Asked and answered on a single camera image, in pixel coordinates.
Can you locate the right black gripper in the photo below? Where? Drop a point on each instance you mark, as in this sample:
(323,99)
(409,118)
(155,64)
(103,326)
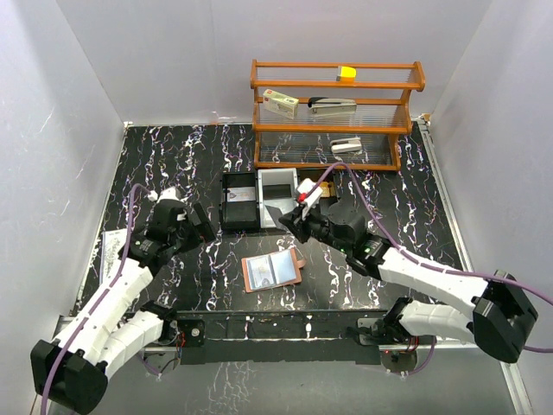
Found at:
(302,222)

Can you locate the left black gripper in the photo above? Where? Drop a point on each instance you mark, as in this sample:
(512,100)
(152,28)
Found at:
(193,225)

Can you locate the silver magnetic stripe card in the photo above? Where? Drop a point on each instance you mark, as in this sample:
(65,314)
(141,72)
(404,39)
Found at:
(275,214)

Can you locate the pink leather card holder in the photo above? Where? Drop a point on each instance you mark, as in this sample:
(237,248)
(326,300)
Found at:
(287,267)

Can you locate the silver VIP card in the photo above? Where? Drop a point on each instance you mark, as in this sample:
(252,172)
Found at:
(260,272)

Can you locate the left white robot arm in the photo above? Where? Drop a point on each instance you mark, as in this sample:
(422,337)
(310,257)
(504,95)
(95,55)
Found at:
(74,368)

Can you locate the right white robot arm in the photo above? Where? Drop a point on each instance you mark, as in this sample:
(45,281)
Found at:
(493,312)

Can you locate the gold card in tray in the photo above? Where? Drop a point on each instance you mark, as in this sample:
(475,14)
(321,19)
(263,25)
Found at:
(327,190)

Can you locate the silver card in tray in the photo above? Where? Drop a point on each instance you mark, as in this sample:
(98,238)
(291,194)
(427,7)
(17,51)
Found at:
(241,194)

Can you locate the left black tray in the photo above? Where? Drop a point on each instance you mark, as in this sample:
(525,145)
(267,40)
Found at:
(238,216)

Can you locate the black tray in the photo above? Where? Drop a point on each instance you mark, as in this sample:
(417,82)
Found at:
(238,216)
(314,174)

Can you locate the middle white tray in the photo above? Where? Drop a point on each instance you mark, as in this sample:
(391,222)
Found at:
(276,189)

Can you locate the right black tray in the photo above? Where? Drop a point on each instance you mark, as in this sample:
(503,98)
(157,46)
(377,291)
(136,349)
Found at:
(314,174)

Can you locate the white paper label sheet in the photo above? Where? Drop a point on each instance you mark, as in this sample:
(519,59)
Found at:
(112,242)

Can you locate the small white hole punch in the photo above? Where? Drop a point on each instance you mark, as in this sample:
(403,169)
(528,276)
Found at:
(346,145)

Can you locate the orange wooden shelf rack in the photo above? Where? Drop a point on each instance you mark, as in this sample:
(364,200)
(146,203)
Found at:
(382,92)

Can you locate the white staples box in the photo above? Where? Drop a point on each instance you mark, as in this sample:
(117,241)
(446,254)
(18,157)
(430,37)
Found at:
(280,104)

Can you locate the grey black stapler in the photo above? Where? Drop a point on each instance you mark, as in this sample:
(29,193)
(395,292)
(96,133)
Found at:
(322,106)

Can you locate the black front base bar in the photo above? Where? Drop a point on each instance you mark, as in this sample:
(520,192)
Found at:
(290,336)

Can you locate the yellow sticky note block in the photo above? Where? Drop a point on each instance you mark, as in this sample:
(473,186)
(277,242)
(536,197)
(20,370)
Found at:
(346,74)

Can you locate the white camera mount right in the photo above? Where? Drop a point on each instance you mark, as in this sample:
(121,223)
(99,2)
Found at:
(308,196)

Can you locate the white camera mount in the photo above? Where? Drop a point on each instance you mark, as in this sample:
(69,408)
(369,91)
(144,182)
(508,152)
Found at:
(169,197)
(308,196)

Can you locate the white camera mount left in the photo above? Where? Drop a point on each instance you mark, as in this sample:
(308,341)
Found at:
(169,197)

